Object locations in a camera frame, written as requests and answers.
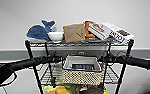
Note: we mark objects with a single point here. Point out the brown plush toy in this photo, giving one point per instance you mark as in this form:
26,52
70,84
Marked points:
78,88

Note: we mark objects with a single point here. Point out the white bowl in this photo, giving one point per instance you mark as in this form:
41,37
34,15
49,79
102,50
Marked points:
55,36

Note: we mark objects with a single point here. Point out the wall socket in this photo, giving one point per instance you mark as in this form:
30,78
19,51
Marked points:
81,53

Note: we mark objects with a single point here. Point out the pale woven basket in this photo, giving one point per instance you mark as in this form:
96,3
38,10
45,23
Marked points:
81,78

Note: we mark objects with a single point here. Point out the white red printed box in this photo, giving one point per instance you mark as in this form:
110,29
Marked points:
99,30

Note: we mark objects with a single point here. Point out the light blue plush toy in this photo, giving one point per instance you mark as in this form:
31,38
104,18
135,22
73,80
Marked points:
68,67

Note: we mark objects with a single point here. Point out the orange packet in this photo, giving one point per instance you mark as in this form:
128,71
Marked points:
87,30

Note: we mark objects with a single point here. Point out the white box with dark picture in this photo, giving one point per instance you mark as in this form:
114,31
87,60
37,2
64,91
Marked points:
82,67

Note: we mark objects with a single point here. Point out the blue whale plush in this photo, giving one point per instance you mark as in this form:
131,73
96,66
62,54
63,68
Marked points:
37,32

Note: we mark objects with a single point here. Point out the green ball toy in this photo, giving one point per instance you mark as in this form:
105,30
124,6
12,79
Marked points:
67,87

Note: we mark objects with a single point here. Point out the brown paper packet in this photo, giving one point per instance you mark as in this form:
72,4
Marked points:
73,33

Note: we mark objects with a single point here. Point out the white dark printed box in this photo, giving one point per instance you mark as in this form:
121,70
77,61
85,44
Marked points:
119,33

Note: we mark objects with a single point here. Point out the black fabric toy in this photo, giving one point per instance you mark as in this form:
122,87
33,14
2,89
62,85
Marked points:
95,90

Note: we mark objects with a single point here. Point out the orange yellow toy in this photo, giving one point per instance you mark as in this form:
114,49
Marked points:
61,90

